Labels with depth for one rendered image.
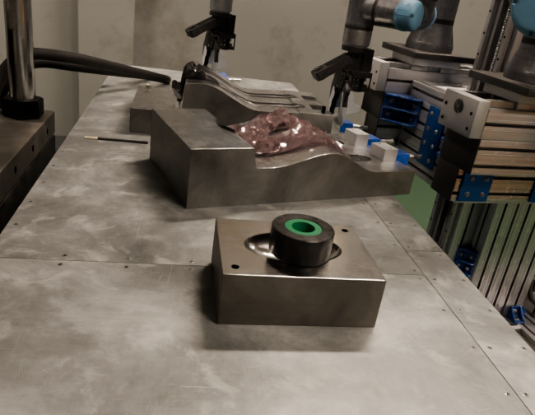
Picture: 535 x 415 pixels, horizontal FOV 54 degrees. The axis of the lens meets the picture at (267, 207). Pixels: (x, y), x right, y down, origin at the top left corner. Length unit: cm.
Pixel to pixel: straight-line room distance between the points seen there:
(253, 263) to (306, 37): 304
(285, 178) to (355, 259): 33
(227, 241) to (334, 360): 20
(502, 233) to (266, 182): 102
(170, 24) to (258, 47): 56
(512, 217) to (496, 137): 48
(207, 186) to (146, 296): 29
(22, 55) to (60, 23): 199
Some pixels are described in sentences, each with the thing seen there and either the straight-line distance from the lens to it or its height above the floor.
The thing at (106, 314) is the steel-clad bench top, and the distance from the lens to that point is 66.
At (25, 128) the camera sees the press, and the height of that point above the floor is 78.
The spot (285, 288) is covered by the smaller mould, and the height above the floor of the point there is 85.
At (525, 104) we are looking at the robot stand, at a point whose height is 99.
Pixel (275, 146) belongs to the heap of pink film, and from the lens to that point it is 102.
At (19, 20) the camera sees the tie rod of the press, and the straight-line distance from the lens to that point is 141.
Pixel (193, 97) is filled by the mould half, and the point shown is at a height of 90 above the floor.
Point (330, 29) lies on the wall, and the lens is 366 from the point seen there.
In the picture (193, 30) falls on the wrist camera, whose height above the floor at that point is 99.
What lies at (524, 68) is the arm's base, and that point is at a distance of 142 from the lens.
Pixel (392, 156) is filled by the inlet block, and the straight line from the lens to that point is 118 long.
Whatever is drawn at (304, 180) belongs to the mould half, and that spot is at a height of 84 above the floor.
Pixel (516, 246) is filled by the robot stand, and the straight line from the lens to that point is 187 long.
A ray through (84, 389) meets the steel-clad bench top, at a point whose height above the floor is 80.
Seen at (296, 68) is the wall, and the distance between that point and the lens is 362.
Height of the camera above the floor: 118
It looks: 23 degrees down
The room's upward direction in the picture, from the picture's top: 8 degrees clockwise
